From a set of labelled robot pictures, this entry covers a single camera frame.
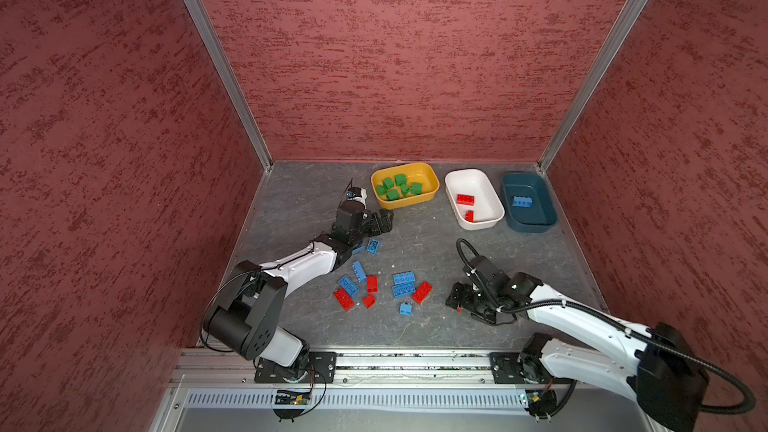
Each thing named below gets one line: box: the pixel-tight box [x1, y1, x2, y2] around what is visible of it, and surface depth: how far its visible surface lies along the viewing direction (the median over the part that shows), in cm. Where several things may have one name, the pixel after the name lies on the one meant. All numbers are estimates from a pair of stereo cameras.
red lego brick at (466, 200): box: [456, 194, 475, 206], surface depth 109 cm
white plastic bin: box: [445, 168, 505, 230], surface depth 111 cm
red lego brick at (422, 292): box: [412, 281, 433, 305], surface depth 87 cm
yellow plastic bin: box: [370, 162, 440, 210], surface depth 116 cm
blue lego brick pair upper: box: [393, 271, 416, 285], surface depth 91 cm
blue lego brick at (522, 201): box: [512, 195, 533, 208], surface depth 109 cm
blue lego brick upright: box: [367, 238, 380, 255], surface depth 97 cm
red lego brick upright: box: [367, 275, 379, 293], surface depth 89 cm
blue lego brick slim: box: [352, 260, 367, 283], surface depth 91 cm
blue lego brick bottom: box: [338, 275, 359, 296], surface depth 89 cm
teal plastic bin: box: [502, 172, 558, 233], surface depth 106 cm
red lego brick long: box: [334, 288, 355, 312], surface depth 87 cm
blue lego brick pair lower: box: [392, 282, 415, 298], surface depth 89 cm
